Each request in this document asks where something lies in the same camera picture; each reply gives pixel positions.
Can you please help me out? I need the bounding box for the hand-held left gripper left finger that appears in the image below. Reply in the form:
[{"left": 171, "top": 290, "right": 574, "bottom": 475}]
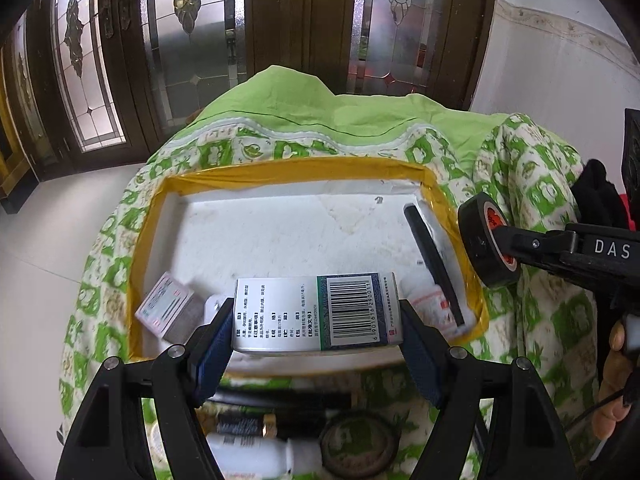
[{"left": 55, "top": 297, "right": 236, "bottom": 480}]

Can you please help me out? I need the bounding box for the green patterned blanket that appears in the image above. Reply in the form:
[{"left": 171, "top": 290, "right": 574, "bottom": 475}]
[{"left": 57, "top": 64, "right": 608, "bottom": 480}]

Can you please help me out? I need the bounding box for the white plastic bottle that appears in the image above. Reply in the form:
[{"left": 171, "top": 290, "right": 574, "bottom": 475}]
[{"left": 206, "top": 432, "right": 323, "bottom": 478}]

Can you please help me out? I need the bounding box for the pink white small box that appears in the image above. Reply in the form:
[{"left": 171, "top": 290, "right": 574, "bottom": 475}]
[{"left": 135, "top": 271, "right": 197, "bottom": 343}]

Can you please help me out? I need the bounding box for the black tube gold band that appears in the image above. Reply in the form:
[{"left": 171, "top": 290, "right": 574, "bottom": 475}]
[{"left": 216, "top": 411, "right": 326, "bottom": 438}]

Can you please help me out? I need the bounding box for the blue white medicine box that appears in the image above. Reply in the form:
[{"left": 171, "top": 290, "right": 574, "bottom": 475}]
[{"left": 231, "top": 272, "right": 405, "bottom": 358}]

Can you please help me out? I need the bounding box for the black tape roll red core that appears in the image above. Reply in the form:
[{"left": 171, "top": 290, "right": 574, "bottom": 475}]
[{"left": 456, "top": 192, "right": 523, "bottom": 290}]

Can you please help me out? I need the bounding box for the person's right hand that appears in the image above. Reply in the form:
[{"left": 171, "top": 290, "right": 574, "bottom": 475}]
[{"left": 594, "top": 317, "right": 632, "bottom": 443}]

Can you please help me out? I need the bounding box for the gold framed wooden door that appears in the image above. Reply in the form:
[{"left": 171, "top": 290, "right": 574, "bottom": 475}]
[{"left": 0, "top": 95, "right": 18, "bottom": 201}]

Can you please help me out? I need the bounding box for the black cable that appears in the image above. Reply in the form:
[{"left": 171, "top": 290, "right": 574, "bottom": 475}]
[{"left": 580, "top": 384, "right": 632, "bottom": 463}]

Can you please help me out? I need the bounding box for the white pill bottle red label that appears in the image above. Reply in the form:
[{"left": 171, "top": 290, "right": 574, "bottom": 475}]
[{"left": 407, "top": 285, "right": 463, "bottom": 343}]

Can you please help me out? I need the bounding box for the thin black pen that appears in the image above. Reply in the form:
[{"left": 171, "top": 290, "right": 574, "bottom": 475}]
[{"left": 220, "top": 391, "right": 353, "bottom": 408}]

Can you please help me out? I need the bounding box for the long black marker pen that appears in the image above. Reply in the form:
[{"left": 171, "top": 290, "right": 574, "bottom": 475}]
[{"left": 403, "top": 203, "right": 466, "bottom": 328}]

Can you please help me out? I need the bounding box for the black cloth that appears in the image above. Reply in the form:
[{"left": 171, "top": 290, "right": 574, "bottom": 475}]
[{"left": 570, "top": 159, "right": 632, "bottom": 233}]

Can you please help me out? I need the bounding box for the white foam tray yellow tape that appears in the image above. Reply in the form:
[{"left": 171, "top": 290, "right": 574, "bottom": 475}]
[{"left": 127, "top": 157, "right": 490, "bottom": 378}]

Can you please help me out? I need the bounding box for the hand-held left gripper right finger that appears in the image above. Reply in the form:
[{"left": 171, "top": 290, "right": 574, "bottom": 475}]
[{"left": 397, "top": 297, "right": 578, "bottom": 480}]

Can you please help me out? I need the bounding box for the white charger plug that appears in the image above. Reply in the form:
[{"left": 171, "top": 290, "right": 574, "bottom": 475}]
[{"left": 197, "top": 292, "right": 226, "bottom": 328}]

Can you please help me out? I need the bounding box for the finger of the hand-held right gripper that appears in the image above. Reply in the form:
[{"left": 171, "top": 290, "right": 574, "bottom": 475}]
[
  {"left": 520, "top": 259, "right": 618, "bottom": 306},
  {"left": 492, "top": 224, "right": 568, "bottom": 266}
]

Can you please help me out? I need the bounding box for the wooden stained glass door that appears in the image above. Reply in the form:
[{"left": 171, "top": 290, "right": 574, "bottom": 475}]
[
  {"left": 245, "top": 0, "right": 498, "bottom": 111},
  {"left": 97, "top": 0, "right": 281, "bottom": 156},
  {"left": 22, "top": 0, "right": 136, "bottom": 171}
]

